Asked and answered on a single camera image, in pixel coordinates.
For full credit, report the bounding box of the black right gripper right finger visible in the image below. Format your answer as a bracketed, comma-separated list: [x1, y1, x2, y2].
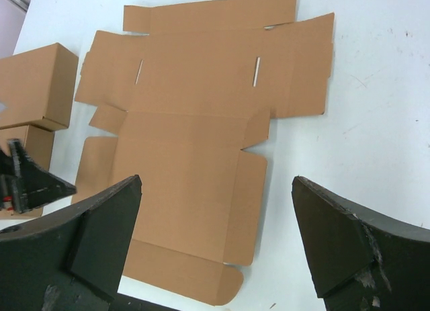
[292, 176, 429, 310]

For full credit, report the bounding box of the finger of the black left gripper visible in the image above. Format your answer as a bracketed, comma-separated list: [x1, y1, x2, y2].
[0, 150, 13, 190]
[7, 138, 77, 213]

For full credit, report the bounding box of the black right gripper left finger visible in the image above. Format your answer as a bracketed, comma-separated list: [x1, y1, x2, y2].
[1, 175, 142, 310]

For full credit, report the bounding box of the brown cardboard box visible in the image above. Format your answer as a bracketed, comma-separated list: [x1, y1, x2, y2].
[73, 0, 335, 306]

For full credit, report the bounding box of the lower folded cardboard box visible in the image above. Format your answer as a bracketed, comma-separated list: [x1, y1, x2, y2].
[1, 126, 54, 170]

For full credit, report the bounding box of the folded cardboard box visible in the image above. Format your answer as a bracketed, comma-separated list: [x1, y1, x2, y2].
[1, 126, 54, 170]
[1, 43, 79, 132]

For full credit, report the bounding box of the upper folded cardboard box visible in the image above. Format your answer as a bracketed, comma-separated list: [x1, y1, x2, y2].
[1, 43, 79, 132]

